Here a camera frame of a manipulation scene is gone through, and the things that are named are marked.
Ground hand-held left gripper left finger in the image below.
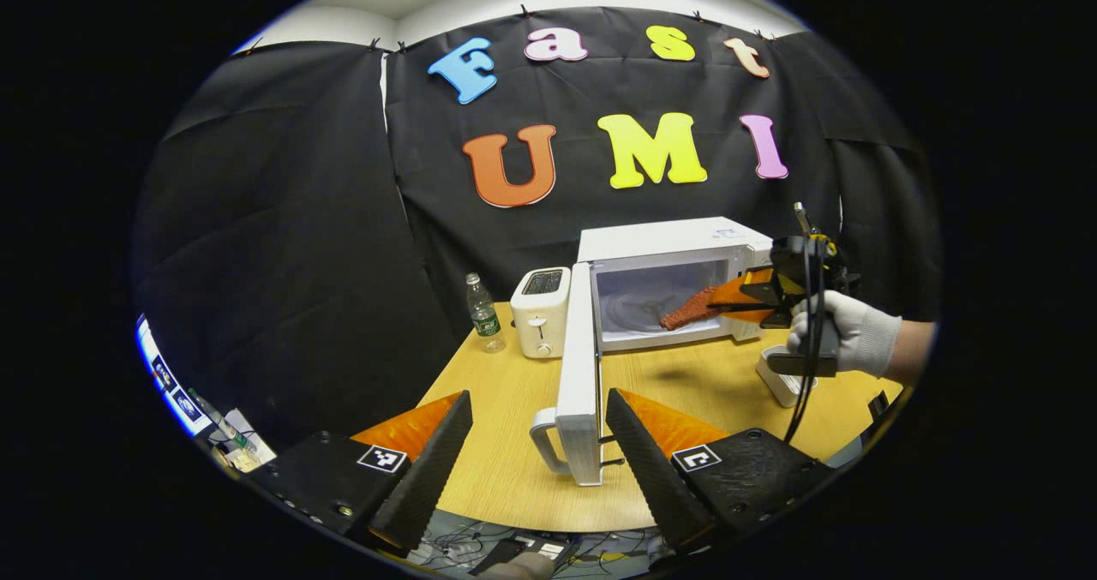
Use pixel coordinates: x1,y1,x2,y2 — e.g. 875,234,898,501
247,390,474,555

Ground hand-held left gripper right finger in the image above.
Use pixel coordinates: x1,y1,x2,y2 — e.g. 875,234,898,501
605,387,836,553

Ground reddish brown meat piece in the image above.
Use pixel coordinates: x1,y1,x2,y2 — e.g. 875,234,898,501
658,284,725,332

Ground white microwave oven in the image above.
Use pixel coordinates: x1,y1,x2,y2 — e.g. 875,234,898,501
530,216,776,487

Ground white rectangular tray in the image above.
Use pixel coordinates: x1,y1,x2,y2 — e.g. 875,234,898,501
756,344,819,409

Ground black power strip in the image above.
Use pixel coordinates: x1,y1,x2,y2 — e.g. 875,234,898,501
470,535,571,577

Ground clear plastic water bottle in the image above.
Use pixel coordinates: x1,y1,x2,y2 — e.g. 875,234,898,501
465,272,507,354

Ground white paper sheet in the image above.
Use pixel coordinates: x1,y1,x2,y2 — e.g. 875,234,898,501
210,409,277,471

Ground white toaster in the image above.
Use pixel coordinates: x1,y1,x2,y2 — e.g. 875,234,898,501
510,266,572,360

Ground green labelled small bottle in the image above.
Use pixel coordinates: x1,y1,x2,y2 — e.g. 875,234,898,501
187,387,258,452

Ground computer monitor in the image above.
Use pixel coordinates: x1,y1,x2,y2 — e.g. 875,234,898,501
135,314,211,437

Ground black backdrop cloth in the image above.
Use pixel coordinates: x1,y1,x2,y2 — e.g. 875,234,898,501
133,6,944,452

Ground tangle of floor cables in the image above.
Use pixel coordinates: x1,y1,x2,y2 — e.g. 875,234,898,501
403,511,669,577

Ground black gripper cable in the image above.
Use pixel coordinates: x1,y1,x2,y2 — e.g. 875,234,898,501
782,236,836,445

